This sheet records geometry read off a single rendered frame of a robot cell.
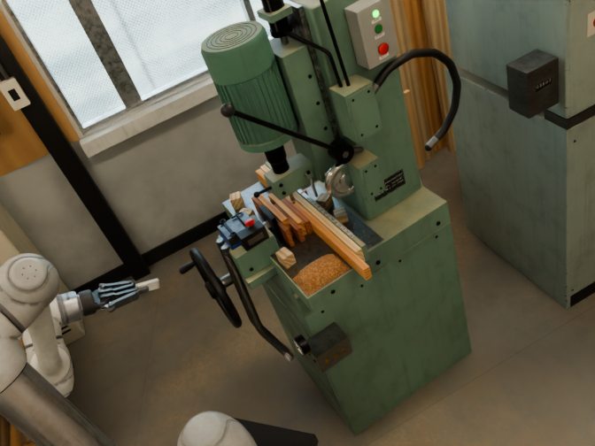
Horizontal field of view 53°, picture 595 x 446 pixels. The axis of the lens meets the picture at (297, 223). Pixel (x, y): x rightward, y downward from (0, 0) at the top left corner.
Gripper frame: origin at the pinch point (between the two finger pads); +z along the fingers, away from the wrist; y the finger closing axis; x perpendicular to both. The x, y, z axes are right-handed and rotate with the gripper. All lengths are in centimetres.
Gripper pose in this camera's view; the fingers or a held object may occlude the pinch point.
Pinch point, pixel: (147, 286)
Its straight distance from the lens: 191.1
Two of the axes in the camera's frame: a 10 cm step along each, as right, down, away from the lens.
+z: 8.8, -2.3, 4.2
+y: -4.8, -4.5, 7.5
